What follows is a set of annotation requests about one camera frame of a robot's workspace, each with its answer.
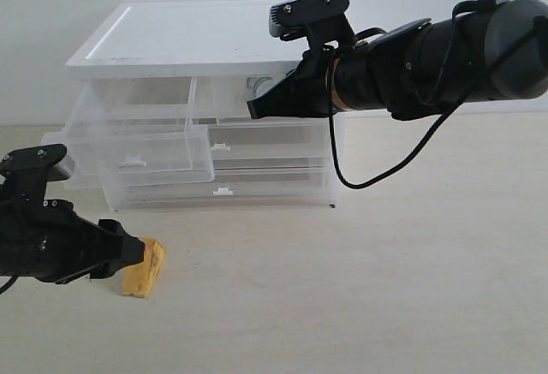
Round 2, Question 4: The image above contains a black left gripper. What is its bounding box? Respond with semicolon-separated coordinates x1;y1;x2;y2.
1;200;146;284

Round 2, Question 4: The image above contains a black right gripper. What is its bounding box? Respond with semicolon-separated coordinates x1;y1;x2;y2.
247;46;343;119

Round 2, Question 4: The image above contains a yellow cheese wedge toy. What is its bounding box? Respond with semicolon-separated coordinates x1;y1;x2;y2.
122;238;166;299

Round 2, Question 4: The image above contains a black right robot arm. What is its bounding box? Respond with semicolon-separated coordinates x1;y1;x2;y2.
247;0;547;121

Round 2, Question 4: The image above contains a clear bottom drawer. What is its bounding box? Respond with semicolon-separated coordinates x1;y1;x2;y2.
103;166;339;211

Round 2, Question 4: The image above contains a white plastic drawer cabinet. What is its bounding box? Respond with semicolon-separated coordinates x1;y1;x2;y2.
66;1;340;192

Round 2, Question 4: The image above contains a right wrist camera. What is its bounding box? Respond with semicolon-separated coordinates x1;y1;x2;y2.
269;0;355;50

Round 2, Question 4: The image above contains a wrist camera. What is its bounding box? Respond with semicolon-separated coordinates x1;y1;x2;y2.
1;143;75;210
269;0;355;50

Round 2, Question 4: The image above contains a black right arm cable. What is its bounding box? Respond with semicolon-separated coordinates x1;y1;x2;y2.
325;0;548;190

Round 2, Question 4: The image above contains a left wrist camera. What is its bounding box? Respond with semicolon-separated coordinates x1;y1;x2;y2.
1;143;75;210

